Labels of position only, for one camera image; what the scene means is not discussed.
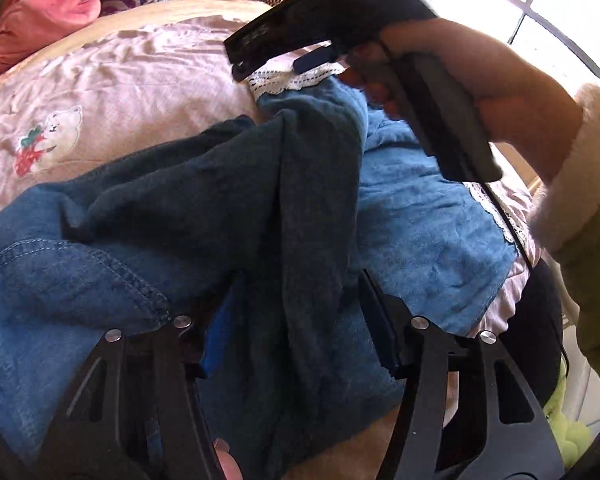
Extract purple striped cloth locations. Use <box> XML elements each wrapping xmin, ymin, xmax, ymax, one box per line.
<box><xmin>96</xmin><ymin>0</ymin><xmax>167</xmax><ymax>17</ymax></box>

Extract person's right hand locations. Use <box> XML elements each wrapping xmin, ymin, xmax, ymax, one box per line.
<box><xmin>339</xmin><ymin>17</ymin><xmax>581</xmax><ymax>182</ymax></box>

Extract black framed window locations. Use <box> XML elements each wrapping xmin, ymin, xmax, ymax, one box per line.
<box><xmin>430</xmin><ymin>0</ymin><xmax>600</xmax><ymax>82</ymax></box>

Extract person's right forearm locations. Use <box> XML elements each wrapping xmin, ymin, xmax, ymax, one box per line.
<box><xmin>524</xmin><ymin>81</ymin><xmax>600</xmax><ymax>403</ymax></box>

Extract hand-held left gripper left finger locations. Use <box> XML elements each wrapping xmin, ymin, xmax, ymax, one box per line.
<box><xmin>37</xmin><ymin>278</ymin><xmax>244</xmax><ymax>480</ymax></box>

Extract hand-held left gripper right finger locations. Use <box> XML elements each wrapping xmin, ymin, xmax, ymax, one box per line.
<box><xmin>357</xmin><ymin>269</ymin><xmax>566</xmax><ymax>480</ymax></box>

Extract pink fleece blanket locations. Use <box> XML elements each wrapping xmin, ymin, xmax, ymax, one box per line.
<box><xmin>0</xmin><ymin>0</ymin><xmax>102</xmax><ymax>88</ymax></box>

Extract person's left hand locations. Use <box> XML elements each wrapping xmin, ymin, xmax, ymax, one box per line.
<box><xmin>212</xmin><ymin>438</ymin><xmax>242</xmax><ymax>480</ymax></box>

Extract blue denim pants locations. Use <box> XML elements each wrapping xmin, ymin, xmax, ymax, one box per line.
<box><xmin>0</xmin><ymin>67</ymin><xmax>520</xmax><ymax>480</ymax></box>

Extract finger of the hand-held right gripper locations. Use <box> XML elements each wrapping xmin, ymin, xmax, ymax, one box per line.
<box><xmin>293</xmin><ymin>45</ymin><xmax>338</xmax><ymax>75</ymax></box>
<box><xmin>223</xmin><ymin>0</ymin><xmax>332</xmax><ymax>82</ymax></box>

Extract green fluffy cloth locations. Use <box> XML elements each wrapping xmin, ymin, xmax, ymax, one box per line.
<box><xmin>542</xmin><ymin>374</ymin><xmax>595</xmax><ymax>467</ymax></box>

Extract person's black clothing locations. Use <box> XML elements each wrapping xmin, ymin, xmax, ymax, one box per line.
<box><xmin>505</xmin><ymin>257</ymin><xmax>567</xmax><ymax>428</ymax></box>

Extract purple cartoon printed quilt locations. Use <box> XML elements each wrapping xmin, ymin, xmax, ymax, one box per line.
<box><xmin>0</xmin><ymin>12</ymin><xmax>548</xmax><ymax>480</ymax></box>

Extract beige bed sheet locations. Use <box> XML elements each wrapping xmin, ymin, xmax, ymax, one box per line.
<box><xmin>92</xmin><ymin>0</ymin><xmax>286</xmax><ymax>28</ymax></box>

